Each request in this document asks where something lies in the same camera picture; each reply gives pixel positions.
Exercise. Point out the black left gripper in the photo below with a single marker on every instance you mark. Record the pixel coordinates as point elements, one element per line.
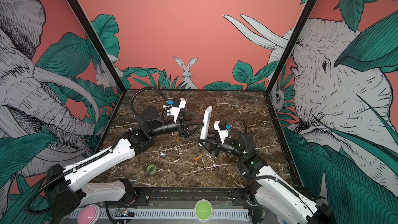
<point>184,129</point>

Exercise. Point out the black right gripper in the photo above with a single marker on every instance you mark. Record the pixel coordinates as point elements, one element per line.
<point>218,148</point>

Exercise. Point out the white remote control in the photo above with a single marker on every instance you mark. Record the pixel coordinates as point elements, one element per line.
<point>206,122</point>

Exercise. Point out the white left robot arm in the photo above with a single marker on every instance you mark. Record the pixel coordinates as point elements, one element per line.
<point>69,188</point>

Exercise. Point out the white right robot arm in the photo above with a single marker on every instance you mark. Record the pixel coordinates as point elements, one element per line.
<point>268,188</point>

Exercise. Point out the green tape roll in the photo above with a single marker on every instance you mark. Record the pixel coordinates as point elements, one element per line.
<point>151,170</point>

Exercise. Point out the green push button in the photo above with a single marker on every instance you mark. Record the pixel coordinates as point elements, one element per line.
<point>203,210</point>

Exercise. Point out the pink push button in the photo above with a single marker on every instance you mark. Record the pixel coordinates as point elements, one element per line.
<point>89,215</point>

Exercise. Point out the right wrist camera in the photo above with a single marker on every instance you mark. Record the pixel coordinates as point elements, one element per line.
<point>223,130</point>

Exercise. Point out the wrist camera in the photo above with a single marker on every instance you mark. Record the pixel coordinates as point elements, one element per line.
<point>173,108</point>
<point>223,130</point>

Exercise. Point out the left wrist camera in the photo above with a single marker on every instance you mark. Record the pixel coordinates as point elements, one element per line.
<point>173,108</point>

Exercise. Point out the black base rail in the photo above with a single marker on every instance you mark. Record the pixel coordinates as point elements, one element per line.
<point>238,196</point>

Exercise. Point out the white slotted cable duct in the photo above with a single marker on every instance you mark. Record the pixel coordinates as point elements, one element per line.
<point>163,213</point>

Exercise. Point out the black left corner post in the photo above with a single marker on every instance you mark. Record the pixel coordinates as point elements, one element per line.
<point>98,46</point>

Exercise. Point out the black corner post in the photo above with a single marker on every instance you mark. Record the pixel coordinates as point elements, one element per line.
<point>301,22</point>
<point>98,46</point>

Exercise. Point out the black right corner post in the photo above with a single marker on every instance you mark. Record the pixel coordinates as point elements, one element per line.
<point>301,22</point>

